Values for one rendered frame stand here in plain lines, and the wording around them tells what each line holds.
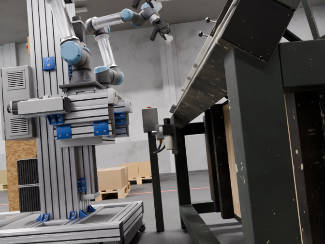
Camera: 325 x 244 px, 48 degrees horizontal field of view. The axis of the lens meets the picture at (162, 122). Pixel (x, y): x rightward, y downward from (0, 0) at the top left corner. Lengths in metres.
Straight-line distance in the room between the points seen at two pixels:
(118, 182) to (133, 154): 4.59
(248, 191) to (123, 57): 9.37
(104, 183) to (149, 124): 2.47
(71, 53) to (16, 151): 2.09
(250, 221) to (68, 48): 1.64
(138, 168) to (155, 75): 3.46
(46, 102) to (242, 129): 1.59
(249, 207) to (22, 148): 3.46
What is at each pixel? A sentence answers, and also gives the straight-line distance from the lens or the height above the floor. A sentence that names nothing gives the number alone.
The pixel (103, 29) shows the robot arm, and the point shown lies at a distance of 3.01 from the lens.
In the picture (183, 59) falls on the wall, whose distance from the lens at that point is 9.77.
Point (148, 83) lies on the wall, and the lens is 9.73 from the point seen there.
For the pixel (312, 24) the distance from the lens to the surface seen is 3.26.
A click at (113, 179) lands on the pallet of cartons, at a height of 0.27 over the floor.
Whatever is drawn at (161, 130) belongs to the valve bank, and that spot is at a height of 0.72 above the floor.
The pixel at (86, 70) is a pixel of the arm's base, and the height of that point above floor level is 1.12.
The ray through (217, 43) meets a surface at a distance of 0.75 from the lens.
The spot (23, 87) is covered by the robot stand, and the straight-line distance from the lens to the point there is 2.52.
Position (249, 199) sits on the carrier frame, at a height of 0.50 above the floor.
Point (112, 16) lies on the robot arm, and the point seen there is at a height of 1.60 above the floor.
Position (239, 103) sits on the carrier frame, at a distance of 0.71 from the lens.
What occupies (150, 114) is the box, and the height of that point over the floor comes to 0.88.
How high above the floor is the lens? 0.61
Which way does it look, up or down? 4 degrees up
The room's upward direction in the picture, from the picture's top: 5 degrees counter-clockwise
